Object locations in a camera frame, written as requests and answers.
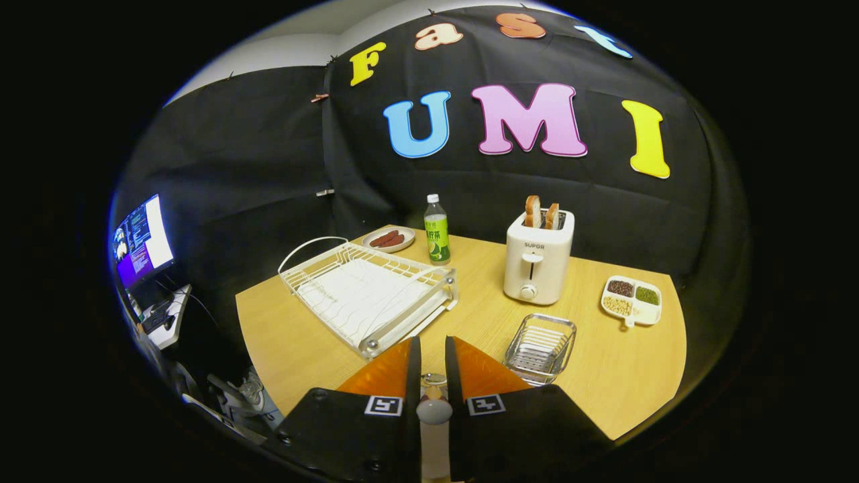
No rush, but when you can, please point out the computer monitor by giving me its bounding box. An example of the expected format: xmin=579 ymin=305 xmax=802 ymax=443
xmin=111 ymin=194 xmax=175 ymax=289

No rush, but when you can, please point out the white sneaker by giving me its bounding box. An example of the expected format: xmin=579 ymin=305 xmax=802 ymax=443
xmin=228 ymin=368 xmax=269 ymax=413

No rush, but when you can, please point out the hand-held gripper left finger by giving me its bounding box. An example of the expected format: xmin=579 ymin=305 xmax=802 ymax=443
xmin=268 ymin=336 xmax=422 ymax=483

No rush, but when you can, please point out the metal wire basket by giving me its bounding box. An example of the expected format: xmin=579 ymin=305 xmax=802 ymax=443
xmin=503 ymin=313 xmax=577 ymax=387

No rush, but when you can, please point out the white divided bean dish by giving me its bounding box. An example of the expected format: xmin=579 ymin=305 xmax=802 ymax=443
xmin=600 ymin=275 xmax=663 ymax=329

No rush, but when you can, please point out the white side desk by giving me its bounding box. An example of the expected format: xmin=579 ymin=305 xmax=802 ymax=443
xmin=144 ymin=285 xmax=192 ymax=350

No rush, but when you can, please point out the wooden handle metal spoon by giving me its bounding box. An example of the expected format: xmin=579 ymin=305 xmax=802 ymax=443
xmin=416 ymin=372 xmax=454 ymax=482

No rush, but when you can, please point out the white wire dish rack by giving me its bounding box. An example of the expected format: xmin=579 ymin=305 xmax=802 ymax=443
xmin=278 ymin=236 xmax=458 ymax=361

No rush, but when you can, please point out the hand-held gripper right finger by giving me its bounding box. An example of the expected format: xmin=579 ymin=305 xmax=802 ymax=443
xmin=444 ymin=335 xmax=615 ymax=483

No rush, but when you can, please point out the small beige plate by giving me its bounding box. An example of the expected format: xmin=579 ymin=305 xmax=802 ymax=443
xmin=362 ymin=226 xmax=416 ymax=254

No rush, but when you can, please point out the white toaster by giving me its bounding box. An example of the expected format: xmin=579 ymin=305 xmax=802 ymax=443
xmin=503 ymin=209 xmax=576 ymax=306

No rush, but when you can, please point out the black keyboard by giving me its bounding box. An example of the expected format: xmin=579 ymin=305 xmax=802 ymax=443
xmin=140 ymin=305 xmax=176 ymax=334

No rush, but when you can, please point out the green label drink bottle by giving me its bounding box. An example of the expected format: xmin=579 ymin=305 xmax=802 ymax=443
xmin=423 ymin=194 xmax=451 ymax=265

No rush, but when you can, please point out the black backdrop cloth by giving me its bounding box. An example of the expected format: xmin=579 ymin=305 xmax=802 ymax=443
xmin=111 ymin=5 xmax=749 ymax=376

